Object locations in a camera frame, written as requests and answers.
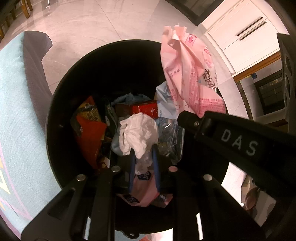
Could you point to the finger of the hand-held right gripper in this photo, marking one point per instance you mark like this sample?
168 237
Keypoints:
192 121

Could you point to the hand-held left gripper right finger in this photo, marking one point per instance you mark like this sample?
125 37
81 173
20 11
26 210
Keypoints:
156 166

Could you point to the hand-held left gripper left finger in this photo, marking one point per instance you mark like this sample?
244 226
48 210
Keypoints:
131 171

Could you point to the pink bag with blue logo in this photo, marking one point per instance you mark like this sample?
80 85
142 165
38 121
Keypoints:
143 190

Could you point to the clear plastic wrapper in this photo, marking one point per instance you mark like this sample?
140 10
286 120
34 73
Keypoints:
168 136

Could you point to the blue snack wrapper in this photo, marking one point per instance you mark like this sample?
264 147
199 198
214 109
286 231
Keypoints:
164 99

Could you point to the white plastic bag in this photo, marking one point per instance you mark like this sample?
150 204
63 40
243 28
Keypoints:
138 132

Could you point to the red cardboard box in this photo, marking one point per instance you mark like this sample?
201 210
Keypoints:
143 109

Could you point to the pink red printed wrapper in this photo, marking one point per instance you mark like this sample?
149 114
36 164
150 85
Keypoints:
185 69

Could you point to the red orange snack wrapper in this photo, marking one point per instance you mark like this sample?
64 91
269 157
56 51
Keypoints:
90 134

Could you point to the blue textured cloth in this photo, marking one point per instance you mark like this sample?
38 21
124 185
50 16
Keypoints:
129 98

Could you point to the black round trash bin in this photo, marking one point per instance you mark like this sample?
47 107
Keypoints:
97 69

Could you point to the person's right hand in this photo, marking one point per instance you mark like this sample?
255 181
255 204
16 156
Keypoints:
251 197

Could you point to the white cabinet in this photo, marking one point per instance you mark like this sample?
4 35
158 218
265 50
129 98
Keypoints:
235 18

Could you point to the blue patterned floor mat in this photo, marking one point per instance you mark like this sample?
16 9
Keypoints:
18 115

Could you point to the wooden dining chair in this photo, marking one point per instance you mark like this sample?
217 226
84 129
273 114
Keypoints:
27 8

